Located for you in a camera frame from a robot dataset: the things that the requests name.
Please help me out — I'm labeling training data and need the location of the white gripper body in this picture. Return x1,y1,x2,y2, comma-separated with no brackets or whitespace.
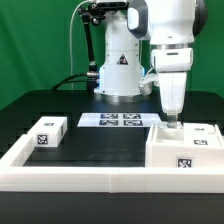
151,48,193,115

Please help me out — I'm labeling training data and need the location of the white cabinet body box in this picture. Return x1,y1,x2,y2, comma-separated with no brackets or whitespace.
145,124,224,168

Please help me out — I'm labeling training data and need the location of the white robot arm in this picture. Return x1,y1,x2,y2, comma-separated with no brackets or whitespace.
95,0,208,128

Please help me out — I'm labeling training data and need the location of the white cabinet top block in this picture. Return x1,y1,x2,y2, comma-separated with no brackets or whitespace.
28,116,67,147

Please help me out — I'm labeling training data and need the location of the white marker base sheet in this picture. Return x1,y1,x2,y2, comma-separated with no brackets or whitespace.
78,113,161,128

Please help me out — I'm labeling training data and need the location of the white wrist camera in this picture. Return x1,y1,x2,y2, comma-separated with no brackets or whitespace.
139,68,159,96

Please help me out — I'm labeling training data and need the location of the white cable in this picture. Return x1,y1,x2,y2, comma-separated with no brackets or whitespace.
68,0,94,91

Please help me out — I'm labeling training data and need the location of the black cable bundle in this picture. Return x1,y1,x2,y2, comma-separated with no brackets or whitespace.
50,73,100,92

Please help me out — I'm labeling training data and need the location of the white U-shaped fence frame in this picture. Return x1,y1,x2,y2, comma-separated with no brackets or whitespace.
0,134,224,193

